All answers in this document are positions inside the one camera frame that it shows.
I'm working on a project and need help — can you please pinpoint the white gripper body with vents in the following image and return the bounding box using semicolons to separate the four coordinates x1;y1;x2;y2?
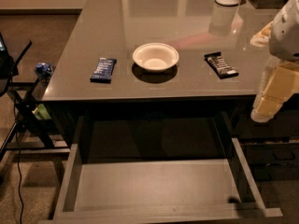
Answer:
269;7;299;62

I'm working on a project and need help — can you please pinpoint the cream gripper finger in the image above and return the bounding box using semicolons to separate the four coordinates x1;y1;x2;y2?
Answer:
250;22;273;47
250;61;299;122

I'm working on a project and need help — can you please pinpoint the black chocolate rxbar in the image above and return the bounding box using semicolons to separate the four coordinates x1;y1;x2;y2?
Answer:
204;52;238;79

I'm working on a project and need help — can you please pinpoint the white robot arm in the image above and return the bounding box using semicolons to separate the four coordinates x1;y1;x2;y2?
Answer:
250;0;299;123

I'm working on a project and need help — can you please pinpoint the blue rxbar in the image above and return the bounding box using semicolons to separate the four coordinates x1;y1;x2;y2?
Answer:
90;58;117;83

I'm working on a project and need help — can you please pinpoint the open grey top drawer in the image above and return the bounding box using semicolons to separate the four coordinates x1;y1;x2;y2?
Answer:
39;113;282;224

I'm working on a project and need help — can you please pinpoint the white bowl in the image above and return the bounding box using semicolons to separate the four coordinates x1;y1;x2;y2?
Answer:
133;43;179;73

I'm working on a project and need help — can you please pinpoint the blue small object on stand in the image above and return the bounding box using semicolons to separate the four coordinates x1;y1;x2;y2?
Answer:
35;63;53;78

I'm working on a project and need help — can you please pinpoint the green packet under table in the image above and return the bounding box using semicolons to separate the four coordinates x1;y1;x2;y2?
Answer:
33;104;50;120

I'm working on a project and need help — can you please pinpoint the black folding side stand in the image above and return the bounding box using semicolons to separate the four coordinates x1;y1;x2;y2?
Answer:
0;38;68;159

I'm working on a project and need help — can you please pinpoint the black cable on floor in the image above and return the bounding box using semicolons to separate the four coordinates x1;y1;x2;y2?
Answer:
8;77;26;224

